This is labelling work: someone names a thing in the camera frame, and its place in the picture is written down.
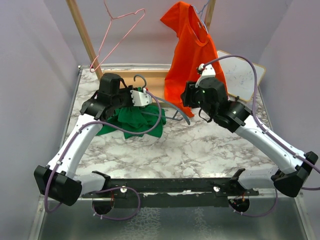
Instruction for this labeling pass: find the small whiteboard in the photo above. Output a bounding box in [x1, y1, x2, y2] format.
[219, 57, 255, 102]

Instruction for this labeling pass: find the lilac hanger under orange shirt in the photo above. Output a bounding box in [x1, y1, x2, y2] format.
[192, 0, 210, 33]

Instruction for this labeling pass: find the orange t shirt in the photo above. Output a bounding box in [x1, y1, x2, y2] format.
[160, 1, 218, 118]

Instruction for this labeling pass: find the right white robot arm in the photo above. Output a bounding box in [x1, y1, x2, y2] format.
[181, 77, 318, 198]

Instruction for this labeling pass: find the purple cable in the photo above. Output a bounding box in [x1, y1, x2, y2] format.
[199, 54, 320, 218]
[44, 89, 163, 221]

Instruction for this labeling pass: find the green t shirt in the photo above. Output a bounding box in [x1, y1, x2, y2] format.
[96, 104, 167, 139]

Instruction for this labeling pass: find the pink wire hanger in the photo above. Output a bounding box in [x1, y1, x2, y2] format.
[89, 0, 146, 73]

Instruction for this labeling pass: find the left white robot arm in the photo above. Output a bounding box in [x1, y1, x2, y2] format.
[34, 73, 134, 206]

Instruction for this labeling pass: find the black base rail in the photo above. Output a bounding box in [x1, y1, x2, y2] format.
[82, 177, 259, 208]

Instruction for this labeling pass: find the aluminium frame rail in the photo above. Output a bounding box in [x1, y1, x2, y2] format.
[37, 179, 86, 201]

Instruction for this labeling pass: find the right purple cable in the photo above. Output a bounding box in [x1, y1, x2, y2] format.
[199, 54, 320, 218]

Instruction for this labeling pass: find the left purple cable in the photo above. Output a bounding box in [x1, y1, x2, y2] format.
[44, 89, 163, 221]

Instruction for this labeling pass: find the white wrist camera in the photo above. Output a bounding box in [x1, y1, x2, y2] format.
[195, 63, 216, 88]
[130, 88, 153, 107]

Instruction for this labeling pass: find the wooden clothes rack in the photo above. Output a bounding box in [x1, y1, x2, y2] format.
[65, 0, 217, 101]

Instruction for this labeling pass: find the blue grey plastic hanger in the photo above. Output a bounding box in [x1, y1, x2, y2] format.
[133, 74, 191, 125]

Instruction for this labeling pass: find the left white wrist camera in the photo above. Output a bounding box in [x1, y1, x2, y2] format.
[130, 88, 153, 107]

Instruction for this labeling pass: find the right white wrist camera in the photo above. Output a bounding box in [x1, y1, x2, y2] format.
[195, 63, 216, 88]

